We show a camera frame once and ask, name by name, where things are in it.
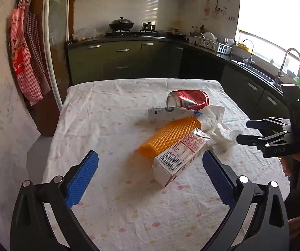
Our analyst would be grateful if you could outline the thin steel faucet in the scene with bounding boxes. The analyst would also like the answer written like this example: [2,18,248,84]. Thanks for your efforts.
[242,39,255,66]

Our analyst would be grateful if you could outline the steel double sink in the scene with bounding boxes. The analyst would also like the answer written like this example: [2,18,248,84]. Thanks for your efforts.
[231,59,284,90]

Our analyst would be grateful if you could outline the white tissue paper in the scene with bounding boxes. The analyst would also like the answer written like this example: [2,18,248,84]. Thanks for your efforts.
[196,105,244,154]

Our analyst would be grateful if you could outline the black wok with lid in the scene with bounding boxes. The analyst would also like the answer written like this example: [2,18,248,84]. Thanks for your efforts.
[109,16,135,32]

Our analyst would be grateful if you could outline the window with blind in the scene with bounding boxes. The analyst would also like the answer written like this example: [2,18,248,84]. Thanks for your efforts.
[235,0,300,84]

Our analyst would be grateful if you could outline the row of white plates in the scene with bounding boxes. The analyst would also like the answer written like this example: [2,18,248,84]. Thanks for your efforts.
[202,32,219,42]

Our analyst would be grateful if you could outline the small metal pot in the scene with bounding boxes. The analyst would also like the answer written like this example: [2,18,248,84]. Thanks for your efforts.
[142,22,156,33]

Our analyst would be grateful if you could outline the orange foam mesh sleeve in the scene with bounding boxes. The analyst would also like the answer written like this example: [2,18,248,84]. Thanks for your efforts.
[139,115,202,158]

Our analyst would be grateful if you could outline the clear plastic bag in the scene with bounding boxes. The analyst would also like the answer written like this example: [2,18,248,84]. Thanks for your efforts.
[72,27,106,42]

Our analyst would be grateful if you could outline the patterned glass sliding door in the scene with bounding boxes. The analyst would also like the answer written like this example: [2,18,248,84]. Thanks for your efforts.
[43,0,75,111]

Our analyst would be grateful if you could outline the black frying pan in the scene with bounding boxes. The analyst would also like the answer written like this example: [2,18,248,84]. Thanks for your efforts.
[166,29,187,37]

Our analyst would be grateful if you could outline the white red milk carton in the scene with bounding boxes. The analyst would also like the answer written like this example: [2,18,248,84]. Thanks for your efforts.
[151,128,211,188]

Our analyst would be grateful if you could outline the dark checked apron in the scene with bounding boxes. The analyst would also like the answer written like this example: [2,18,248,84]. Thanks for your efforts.
[25,10,52,96]

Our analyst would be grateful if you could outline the white dish rack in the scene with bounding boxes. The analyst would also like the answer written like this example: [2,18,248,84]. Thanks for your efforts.
[194,38,233,55]

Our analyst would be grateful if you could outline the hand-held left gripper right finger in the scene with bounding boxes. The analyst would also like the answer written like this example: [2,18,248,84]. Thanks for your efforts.
[202,150,290,251]

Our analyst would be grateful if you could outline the red soda can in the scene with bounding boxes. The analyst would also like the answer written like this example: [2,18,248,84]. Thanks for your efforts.
[166,90,209,111]

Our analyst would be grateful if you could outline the green base cabinets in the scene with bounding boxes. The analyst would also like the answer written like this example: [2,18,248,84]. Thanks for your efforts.
[66,37,297,126]

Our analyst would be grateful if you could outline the tall steel faucet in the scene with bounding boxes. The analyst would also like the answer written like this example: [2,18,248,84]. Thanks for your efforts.
[274,48,300,86]

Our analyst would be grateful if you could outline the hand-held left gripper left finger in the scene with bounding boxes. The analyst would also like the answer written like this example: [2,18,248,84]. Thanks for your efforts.
[10,150,100,251]

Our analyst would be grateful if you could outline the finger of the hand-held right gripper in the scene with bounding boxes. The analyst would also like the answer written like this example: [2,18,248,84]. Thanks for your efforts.
[237,133,274,147]
[246,117,291,131]

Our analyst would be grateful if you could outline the black gas stove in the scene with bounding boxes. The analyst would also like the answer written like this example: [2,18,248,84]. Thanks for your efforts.
[105,29,159,38]

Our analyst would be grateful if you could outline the red checked apron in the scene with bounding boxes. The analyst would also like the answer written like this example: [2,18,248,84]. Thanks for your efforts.
[9,0,44,107]

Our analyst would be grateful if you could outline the floral white tablecloth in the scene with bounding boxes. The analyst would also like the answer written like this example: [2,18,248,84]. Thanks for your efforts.
[41,78,291,251]

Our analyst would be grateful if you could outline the white tube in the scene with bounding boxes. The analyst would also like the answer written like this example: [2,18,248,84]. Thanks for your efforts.
[148,106,201,123]

